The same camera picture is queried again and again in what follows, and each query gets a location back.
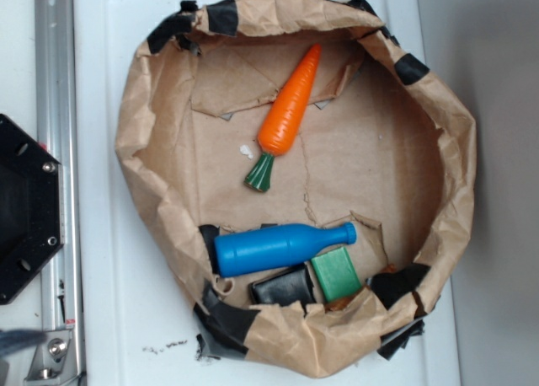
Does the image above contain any blue plastic toy bottle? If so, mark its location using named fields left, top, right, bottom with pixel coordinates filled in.
left=214, top=222, right=357, bottom=277

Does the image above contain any orange toy carrot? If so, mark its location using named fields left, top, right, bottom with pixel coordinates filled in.
left=244, top=44, right=322, bottom=192

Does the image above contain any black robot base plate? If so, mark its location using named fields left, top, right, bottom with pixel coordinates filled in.
left=1, top=115, right=63, bottom=305

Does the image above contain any green plastic block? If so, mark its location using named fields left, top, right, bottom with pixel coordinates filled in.
left=311, top=246, right=362, bottom=303

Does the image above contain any white crumb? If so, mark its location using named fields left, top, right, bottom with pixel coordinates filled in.
left=239, top=144, right=253, bottom=159

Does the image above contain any orange toy piece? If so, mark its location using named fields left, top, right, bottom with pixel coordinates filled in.
left=324, top=264, right=397, bottom=313

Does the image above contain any brown paper bag bin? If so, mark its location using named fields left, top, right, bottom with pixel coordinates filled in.
left=115, top=0, right=477, bottom=378

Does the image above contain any black rubber block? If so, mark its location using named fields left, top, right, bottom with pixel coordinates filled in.
left=249, top=264, right=316, bottom=307

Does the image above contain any aluminium extrusion rail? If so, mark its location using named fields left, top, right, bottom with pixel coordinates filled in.
left=35, top=0, right=86, bottom=385

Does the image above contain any grey metal corner bracket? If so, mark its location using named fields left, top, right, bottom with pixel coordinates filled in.
left=24, top=330, right=81, bottom=385

